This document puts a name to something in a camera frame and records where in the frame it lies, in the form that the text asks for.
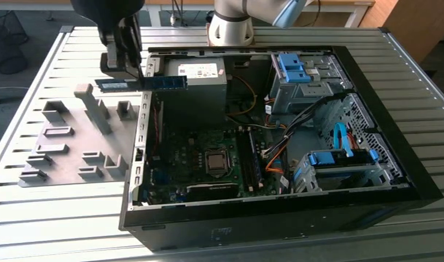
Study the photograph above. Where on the blue RAM stick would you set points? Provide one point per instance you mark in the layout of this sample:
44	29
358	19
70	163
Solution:
168	82

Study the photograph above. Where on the black mesh wastebasket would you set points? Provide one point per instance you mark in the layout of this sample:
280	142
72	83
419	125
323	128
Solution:
7	54

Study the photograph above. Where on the grey power supply unit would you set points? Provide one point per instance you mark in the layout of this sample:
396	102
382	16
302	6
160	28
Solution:
204	103

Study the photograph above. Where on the grey plastic parts rack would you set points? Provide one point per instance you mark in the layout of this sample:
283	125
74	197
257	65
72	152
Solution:
76	136

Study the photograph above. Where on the blue plastic drive carrier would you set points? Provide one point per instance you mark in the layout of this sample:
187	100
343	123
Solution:
292	77

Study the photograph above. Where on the green motherboard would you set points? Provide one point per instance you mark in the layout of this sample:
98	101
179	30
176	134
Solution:
179	163

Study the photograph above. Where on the silver CPU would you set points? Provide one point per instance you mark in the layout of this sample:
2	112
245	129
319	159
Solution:
216	161

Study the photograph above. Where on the grey metal drive cage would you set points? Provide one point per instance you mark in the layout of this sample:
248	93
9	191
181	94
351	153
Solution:
350	170
310	95

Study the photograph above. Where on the black graphics card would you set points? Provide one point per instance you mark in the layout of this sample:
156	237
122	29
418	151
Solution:
213	192

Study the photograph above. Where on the blue carrier with black disk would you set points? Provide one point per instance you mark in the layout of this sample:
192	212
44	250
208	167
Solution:
320	159

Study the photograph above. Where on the brown wooden cabinet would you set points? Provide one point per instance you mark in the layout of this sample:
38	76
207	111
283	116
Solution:
419	27

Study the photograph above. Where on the black PC case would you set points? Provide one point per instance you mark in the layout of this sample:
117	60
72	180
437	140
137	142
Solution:
244	226

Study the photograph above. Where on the white frame desk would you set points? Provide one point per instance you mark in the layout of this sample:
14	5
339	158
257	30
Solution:
356	16

